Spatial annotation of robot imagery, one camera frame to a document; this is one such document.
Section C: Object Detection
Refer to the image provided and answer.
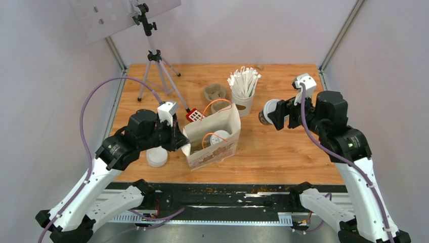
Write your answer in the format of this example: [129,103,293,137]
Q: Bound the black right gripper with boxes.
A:
[268,89,327,136]

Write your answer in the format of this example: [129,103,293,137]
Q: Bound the white cup lid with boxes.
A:
[209,130,231,145]

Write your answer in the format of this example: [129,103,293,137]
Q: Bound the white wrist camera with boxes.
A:
[157,101,179,127]
[292,73,317,106]

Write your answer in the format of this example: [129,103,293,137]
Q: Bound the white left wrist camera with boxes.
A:
[157,101,179,127]

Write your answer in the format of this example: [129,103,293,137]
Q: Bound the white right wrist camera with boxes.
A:
[292,73,317,106]

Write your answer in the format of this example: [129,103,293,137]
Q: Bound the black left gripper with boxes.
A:
[139,116,191,151]

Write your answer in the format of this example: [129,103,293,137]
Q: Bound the paper bag with orange handles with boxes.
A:
[181,98,241,171]

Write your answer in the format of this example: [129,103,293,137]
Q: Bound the bundle of white wrapped straws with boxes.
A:
[227,66,262,98]

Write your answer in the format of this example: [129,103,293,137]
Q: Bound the lidded coffee cup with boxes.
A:
[258,99,280,126]

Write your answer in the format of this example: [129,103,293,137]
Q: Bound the red white block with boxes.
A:
[186,108,206,122]

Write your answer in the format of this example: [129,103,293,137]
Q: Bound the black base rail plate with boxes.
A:
[120,182,322,224]

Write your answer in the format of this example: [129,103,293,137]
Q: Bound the silver tripod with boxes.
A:
[131,1,190,112]

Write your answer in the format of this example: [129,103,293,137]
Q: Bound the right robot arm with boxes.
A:
[259,91,411,242]

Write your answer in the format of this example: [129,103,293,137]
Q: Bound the grey perforated board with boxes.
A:
[69,0,182,45]

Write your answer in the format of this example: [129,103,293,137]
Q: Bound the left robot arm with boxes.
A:
[35,109,189,242]

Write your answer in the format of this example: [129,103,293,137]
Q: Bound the single brown pulp cup carrier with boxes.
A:
[191,140,204,153]

